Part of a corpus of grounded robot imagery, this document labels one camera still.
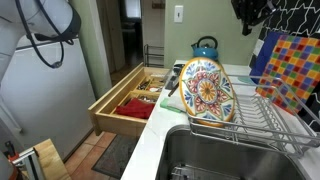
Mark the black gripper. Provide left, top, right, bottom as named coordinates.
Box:
left=231, top=0, right=277, bottom=36

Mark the colourful floral ceramic plate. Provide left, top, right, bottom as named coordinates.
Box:
left=179, top=57, right=236, bottom=127

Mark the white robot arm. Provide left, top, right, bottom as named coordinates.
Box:
left=0, top=0, right=81, bottom=81

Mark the blue tea kettle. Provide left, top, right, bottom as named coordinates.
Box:
left=191, top=36, right=218, bottom=61

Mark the green white sponge cloth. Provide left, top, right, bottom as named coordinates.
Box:
left=160, top=96, right=186, bottom=113

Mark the red cloth in drawer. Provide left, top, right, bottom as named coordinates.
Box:
left=115, top=98, right=154, bottom=119

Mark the open wooden cutlery drawer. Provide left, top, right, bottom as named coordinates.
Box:
left=88, top=64, right=168, bottom=137

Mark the stainless steel sink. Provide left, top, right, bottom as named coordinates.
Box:
left=155, top=125, right=311, bottom=180

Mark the dark floor mat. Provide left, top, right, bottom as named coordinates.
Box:
left=92, top=135, right=138, bottom=179

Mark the white refrigerator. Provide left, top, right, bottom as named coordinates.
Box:
left=1, top=39, right=95, bottom=159

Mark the wooden board with clamp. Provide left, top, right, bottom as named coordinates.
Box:
left=0, top=139, right=71, bottom=180

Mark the white light switch plate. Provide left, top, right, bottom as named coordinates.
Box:
left=174, top=5, right=184, bottom=23

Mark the silver wire dish rack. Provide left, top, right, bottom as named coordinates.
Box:
left=187, top=75, right=320, bottom=158

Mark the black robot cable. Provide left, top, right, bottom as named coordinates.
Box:
left=14, top=0, right=76, bottom=70

